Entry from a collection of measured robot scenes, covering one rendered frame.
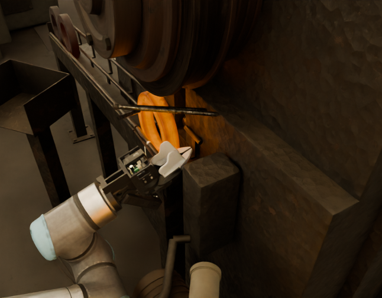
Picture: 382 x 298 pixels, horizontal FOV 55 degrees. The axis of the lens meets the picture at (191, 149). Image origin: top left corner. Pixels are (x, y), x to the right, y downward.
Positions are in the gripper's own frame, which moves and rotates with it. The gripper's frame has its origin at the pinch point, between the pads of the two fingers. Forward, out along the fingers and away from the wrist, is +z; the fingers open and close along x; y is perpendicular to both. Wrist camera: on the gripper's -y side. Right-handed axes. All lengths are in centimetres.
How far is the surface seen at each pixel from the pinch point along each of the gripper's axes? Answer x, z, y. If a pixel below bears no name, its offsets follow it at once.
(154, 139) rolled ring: 14.8, -3.3, -4.6
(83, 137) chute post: 118, -25, -70
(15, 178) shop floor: 103, -63, -58
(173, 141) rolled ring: 3.5, -1.0, 2.4
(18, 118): 59, -34, -5
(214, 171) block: -12.5, 0.7, 4.9
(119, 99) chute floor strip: 49, -3, -12
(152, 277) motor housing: -11.6, -22.0, -16.0
